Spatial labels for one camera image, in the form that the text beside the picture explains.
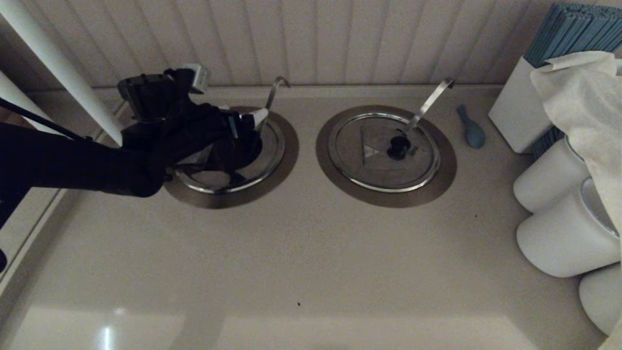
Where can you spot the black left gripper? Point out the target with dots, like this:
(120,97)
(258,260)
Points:
(194,131)

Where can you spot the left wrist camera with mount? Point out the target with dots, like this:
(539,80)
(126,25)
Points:
(155,95)

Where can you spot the white rectangular holder box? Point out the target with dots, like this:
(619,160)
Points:
(515,112)

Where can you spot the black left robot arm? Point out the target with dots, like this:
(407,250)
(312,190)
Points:
(73,165)

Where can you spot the long white pole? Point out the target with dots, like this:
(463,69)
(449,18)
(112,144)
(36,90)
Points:
(48,53)

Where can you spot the short white pole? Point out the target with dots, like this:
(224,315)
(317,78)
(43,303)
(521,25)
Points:
(7,90)

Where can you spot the small blue spoon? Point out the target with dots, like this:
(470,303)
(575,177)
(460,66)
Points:
(474,133)

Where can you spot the white cylindrical container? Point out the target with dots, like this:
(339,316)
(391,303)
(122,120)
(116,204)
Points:
(559,238)
(549,180)
(602,296)

